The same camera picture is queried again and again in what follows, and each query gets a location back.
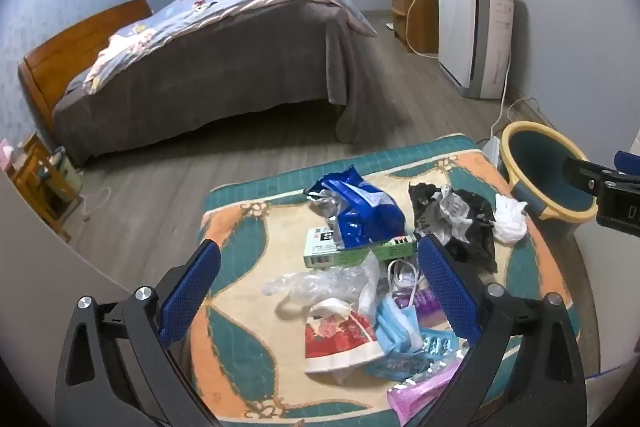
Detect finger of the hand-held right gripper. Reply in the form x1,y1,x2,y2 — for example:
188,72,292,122
561,156,608,198
615,150,640,175

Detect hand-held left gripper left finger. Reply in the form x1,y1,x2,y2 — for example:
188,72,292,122
54,239,222,427

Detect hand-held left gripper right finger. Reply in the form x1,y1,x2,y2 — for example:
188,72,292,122
410,234,588,427

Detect teal bin with yellow rim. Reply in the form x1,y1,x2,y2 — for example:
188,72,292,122
500,121,601,238

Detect blue face mask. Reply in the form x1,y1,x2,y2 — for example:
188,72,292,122
374,292,426,355

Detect green medicine box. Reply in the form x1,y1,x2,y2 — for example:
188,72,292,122
302,227,418,269

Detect purple packet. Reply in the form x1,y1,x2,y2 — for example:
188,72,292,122
392,282,448,330

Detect small clear packet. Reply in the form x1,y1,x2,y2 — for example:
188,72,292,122
387,259,426,293

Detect black plastic bag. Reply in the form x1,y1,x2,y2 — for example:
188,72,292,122
407,181,498,275

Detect patterned teal orange mat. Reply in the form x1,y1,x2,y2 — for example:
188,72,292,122
187,134,583,420

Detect white crumpled tissue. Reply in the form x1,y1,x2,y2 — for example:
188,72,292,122
492,193,529,243

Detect white floor power strip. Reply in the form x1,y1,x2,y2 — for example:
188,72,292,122
482,134,503,168

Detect pink wrapper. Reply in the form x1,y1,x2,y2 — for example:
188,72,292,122
387,357,466,415

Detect blue foil bag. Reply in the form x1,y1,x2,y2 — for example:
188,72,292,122
304,165,407,250

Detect red white paper bag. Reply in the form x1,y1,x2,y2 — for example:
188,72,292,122
304,298,378,375

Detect clear plastic bag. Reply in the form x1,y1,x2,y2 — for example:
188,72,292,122
262,252,381,323

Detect white furniture panel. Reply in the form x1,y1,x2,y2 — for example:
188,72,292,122
0,167,141,427

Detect wooden nightstand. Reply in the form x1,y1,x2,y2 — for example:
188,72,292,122
7,132,86,240

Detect white air purifier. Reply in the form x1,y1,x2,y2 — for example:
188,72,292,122
437,0,516,100

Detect bed with blue quilt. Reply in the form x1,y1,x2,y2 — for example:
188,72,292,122
52,0,373,168

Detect wooden cabinet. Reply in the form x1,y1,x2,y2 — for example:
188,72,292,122
389,0,441,54

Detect thin white floor cable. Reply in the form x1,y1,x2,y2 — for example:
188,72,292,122
80,187,113,222

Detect wooden bed frame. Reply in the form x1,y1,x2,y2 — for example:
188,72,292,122
17,0,153,138

